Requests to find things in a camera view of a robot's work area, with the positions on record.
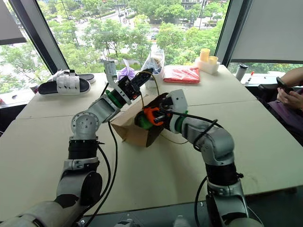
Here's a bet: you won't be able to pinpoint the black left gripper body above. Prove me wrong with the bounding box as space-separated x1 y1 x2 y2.
117 77 142 100

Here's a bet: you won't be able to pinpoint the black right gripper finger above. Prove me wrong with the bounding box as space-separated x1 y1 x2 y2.
149 94 164 108
152 113 168 125

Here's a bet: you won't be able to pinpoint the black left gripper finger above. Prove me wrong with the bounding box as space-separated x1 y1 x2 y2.
135 70 155 83
134 77 152 92

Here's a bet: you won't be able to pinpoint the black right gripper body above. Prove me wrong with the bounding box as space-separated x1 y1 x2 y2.
158 94 174 112

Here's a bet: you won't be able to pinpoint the brown paper bag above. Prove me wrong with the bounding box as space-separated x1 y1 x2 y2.
109 69 189 148

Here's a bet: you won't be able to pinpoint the purple plastic bag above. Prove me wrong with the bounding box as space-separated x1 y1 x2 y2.
117 66 136 81

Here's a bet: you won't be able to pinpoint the clear plastic bag with items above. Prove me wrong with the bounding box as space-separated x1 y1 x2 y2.
141 44 166 89

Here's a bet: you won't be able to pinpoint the green plush toy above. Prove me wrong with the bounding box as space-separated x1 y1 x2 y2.
134 112 154 130

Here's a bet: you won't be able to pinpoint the red folded plastic bag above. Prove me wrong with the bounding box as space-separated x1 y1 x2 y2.
162 65 201 84

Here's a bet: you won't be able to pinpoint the person's bare hand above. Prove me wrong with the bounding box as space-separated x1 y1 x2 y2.
276 89 303 111

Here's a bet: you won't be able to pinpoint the yellow white containers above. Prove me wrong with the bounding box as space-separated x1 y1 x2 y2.
194 56 221 75

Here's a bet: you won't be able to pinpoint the tall yellow plastic cup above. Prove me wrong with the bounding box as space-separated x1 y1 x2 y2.
199 48 211 63

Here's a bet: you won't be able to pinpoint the white tumbler with black lid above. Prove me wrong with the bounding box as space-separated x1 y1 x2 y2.
235 63 250 82

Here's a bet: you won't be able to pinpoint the marker pen with red cap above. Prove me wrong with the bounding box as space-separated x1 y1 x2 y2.
245 70 255 85

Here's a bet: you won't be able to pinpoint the black chair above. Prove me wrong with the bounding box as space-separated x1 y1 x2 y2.
257 83 280 103

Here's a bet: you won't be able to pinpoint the black smartphone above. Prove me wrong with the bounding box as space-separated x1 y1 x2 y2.
276 76 294 95

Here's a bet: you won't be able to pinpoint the seated person with phone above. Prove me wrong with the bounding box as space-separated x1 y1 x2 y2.
267 87 303 142

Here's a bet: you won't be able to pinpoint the white roller blind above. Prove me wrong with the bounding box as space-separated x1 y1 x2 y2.
230 0 303 64

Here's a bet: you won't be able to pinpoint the grey roller blind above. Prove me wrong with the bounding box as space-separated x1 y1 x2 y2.
0 0 27 46

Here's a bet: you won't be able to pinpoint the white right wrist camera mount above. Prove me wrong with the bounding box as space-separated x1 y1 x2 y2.
165 89 189 113

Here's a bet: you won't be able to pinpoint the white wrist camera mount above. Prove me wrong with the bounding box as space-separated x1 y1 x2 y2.
103 60 133 105
165 89 189 113

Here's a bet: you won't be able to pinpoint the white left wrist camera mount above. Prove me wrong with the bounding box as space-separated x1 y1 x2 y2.
103 60 133 105

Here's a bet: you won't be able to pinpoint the black white strap sandal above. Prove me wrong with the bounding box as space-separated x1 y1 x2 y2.
50 69 97 84
37 75 92 96

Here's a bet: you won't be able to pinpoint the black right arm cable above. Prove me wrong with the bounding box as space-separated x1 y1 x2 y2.
163 109 224 227

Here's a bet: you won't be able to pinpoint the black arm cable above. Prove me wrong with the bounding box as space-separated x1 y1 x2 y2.
163 109 224 227
78 81 119 227

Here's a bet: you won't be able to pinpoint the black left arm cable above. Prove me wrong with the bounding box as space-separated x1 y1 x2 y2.
78 81 119 227

